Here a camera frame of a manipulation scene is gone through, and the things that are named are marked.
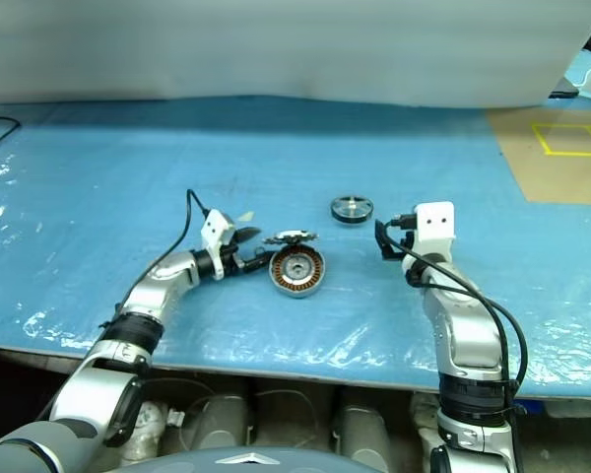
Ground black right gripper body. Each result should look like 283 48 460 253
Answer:
392 227 419 257

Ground thin black cable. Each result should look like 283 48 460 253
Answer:
0 115 22 160

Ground grey robot torso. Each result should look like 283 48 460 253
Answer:
140 444 339 473

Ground white wrapped bundle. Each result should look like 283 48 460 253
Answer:
126 399 160 467
409 392 442 447

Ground yellow tape marking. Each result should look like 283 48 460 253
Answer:
530 122 591 159

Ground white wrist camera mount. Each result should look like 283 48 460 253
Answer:
200 208 238 282
403 200 458 260

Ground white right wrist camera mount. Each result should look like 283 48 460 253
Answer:
403 200 458 260

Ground dark flat device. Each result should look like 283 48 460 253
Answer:
548 77 581 101

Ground silver toothed motor lid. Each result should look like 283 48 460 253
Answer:
262 228 322 250

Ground silver motor housing copper windings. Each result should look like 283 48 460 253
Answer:
268 244 326 300

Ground brown cardboard sheet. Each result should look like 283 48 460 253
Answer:
485 105 591 206

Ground blue plastic table cover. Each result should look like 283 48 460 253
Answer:
0 95 591 401

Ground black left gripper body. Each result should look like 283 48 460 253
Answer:
220 230 252 273

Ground grey rounded cylinder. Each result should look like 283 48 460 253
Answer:
335 388 394 473
186 391 251 452

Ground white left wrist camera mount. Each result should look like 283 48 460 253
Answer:
200 208 238 282

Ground white foam sheet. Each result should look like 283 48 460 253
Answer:
0 0 588 108

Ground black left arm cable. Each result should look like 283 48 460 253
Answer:
112 188 213 321

